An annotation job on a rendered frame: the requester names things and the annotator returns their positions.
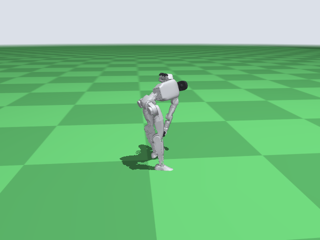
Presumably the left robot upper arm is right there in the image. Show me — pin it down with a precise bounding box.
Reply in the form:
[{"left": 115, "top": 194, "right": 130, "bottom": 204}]
[{"left": 159, "top": 74, "right": 173, "bottom": 83}]

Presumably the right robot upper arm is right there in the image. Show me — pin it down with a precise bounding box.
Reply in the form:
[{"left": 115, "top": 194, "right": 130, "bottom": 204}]
[{"left": 165, "top": 97, "right": 179, "bottom": 120}]

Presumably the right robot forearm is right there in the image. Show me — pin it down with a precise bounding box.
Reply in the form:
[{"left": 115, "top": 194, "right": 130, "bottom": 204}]
[{"left": 164, "top": 116, "right": 173, "bottom": 135}]

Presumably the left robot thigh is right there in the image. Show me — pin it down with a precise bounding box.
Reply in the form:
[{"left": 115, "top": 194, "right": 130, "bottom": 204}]
[{"left": 137, "top": 98, "right": 154, "bottom": 134}]

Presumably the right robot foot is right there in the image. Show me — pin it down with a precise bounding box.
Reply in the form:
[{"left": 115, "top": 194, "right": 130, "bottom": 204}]
[{"left": 154, "top": 164, "right": 173, "bottom": 171}]

